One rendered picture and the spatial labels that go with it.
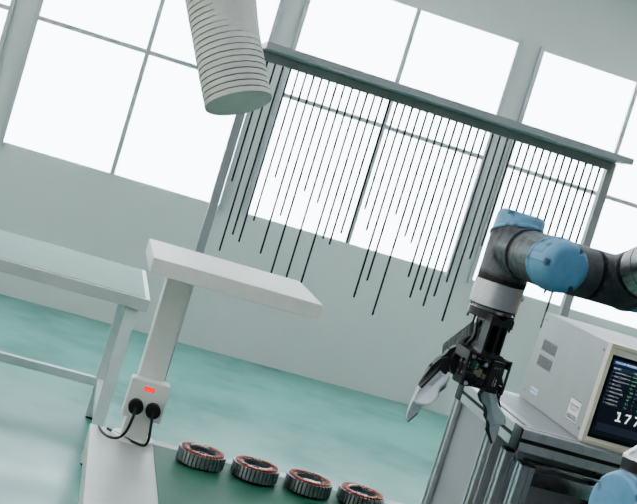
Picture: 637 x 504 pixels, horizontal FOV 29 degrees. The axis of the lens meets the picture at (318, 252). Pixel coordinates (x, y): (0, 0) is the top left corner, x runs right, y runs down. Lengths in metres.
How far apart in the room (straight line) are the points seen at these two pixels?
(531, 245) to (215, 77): 1.28
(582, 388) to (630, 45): 6.84
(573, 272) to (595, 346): 0.81
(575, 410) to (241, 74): 1.06
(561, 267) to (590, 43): 7.45
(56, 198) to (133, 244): 0.60
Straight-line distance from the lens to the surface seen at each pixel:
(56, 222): 8.58
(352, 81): 5.81
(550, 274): 1.74
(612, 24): 9.23
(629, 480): 1.44
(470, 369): 1.86
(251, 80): 2.88
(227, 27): 2.92
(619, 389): 2.51
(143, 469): 2.72
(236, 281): 2.57
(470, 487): 2.62
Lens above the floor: 1.49
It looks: 4 degrees down
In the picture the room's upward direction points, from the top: 17 degrees clockwise
